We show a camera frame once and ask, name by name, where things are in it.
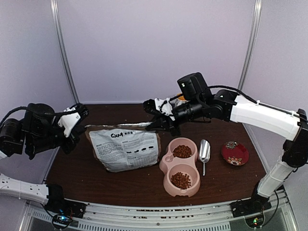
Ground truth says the brown kibble pet food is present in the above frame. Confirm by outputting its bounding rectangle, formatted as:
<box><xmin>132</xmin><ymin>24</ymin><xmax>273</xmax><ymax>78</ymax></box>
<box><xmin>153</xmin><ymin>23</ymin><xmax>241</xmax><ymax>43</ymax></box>
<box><xmin>173</xmin><ymin>145</ymin><xmax>192</xmax><ymax>158</ymax></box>

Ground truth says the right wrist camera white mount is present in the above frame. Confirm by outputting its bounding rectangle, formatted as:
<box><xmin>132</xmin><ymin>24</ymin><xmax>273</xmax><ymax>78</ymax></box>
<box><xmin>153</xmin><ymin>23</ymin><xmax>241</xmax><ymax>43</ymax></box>
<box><xmin>142</xmin><ymin>98</ymin><xmax>175</xmax><ymax>121</ymax></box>

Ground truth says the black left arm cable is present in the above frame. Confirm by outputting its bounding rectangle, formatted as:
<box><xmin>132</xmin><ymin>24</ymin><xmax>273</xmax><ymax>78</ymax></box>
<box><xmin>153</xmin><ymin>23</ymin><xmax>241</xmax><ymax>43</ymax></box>
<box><xmin>0</xmin><ymin>107</ymin><xmax>29</xmax><ymax>128</ymax></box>

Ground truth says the red floral saucer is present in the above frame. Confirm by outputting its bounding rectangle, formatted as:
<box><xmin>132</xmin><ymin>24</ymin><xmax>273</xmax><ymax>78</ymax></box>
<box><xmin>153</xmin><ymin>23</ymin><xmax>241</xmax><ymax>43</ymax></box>
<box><xmin>220</xmin><ymin>141</ymin><xmax>249</xmax><ymax>166</ymax></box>

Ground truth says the pink double pet bowl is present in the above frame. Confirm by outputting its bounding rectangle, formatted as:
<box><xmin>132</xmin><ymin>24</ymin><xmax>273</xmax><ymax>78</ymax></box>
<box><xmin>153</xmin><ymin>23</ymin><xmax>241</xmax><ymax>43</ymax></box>
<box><xmin>159</xmin><ymin>137</ymin><xmax>201</xmax><ymax>197</ymax></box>

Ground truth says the brown pet food bag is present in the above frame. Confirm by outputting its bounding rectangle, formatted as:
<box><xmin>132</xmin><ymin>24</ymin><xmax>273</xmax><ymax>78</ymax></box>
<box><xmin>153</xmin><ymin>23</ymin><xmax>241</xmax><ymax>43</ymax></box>
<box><xmin>85</xmin><ymin>122</ymin><xmax>161</xmax><ymax>173</ymax></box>

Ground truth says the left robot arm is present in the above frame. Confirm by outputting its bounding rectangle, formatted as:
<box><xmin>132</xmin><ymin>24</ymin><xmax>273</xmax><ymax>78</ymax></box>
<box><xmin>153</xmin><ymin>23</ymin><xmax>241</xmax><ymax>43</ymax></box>
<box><xmin>0</xmin><ymin>103</ymin><xmax>89</xmax><ymax>214</ymax></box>

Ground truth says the front aluminium rail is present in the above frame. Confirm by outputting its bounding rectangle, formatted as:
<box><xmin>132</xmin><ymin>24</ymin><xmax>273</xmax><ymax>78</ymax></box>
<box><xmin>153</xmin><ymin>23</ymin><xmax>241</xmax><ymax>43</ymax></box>
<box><xmin>17</xmin><ymin>193</ymin><xmax>299</xmax><ymax>231</ymax></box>

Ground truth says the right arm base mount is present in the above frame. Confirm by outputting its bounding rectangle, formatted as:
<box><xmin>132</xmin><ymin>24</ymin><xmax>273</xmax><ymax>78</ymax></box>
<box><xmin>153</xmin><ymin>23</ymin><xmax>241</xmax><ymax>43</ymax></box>
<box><xmin>230</xmin><ymin>199</ymin><xmax>272</xmax><ymax>229</ymax></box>

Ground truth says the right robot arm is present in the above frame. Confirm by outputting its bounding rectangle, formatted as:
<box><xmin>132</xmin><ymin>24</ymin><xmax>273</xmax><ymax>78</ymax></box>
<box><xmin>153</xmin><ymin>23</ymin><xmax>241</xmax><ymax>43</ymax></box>
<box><xmin>143</xmin><ymin>72</ymin><xmax>308</xmax><ymax>213</ymax></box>

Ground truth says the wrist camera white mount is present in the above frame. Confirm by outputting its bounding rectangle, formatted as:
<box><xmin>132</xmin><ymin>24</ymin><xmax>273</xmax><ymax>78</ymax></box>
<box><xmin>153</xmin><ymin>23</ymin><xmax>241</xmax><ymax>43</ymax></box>
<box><xmin>57</xmin><ymin>103</ymin><xmax>89</xmax><ymax>138</ymax></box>
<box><xmin>142</xmin><ymin>98</ymin><xmax>175</xmax><ymax>121</ymax></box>

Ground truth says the left aluminium frame post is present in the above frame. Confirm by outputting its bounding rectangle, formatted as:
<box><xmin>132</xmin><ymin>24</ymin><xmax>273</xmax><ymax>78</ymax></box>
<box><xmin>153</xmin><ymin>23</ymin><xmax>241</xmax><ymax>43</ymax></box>
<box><xmin>50</xmin><ymin>0</ymin><xmax>79</xmax><ymax>103</ymax></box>

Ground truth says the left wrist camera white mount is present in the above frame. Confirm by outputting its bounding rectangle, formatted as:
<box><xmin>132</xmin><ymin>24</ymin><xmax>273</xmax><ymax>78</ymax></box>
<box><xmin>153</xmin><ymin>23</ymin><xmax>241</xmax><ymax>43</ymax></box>
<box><xmin>57</xmin><ymin>103</ymin><xmax>89</xmax><ymax>138</ymax></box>

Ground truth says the aluminium frame post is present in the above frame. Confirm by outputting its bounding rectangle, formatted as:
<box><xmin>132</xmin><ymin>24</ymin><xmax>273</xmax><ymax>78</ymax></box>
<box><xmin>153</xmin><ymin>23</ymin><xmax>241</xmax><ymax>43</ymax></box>
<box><xmin>50</xmin><ymin>0</ymin><xmax>79</xmax><ymax>103</ymax></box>
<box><xmin>238</xmin><ymin>0</ymin><xmax>262</xmax><ymax>90</ymax></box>

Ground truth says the silver metal scoop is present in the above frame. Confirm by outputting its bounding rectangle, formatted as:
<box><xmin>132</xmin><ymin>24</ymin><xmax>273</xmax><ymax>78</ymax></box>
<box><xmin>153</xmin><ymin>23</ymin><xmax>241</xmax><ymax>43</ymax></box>
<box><xmin>198</xmin><ymin>140</ymin><xmax>211</xmax><ymax>176</ymax></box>

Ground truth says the floral ceramic mug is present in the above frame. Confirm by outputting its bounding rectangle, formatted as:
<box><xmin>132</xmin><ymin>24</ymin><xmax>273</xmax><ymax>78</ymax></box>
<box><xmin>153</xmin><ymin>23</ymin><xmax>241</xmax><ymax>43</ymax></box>
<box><xmin>172</xmin><ymin>94</ymin><xmax>187</xmax><ymax>107</ymax></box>

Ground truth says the right aluminium frame post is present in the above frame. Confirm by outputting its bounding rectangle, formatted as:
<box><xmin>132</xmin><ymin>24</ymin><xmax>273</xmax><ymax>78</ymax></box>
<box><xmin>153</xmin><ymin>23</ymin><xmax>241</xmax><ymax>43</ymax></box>
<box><xmin>238</xmin><ymin>0</ymin><xmax>262</xmax><ymax>90</ymax></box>

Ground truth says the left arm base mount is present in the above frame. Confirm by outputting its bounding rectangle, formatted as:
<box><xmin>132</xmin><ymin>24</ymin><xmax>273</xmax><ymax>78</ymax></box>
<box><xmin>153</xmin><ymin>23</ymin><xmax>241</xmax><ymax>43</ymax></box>
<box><xmin>42</xmin><ymin>184</ymin><xmax>87</xmax><ymax>230</ymax></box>

